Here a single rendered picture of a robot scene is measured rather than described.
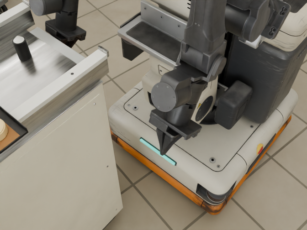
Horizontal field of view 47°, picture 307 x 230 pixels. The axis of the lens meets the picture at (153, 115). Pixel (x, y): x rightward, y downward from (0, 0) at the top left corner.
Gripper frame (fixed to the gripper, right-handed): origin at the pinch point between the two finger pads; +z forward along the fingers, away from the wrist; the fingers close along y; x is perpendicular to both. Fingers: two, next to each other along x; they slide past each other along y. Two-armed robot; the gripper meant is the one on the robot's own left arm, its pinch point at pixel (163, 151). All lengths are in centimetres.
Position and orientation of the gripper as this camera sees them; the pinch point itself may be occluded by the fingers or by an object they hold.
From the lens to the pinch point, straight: 82.4
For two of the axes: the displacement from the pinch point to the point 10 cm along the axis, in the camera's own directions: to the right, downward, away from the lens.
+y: 7.6, 5.1, -4.1
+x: 5.8, -2.5, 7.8
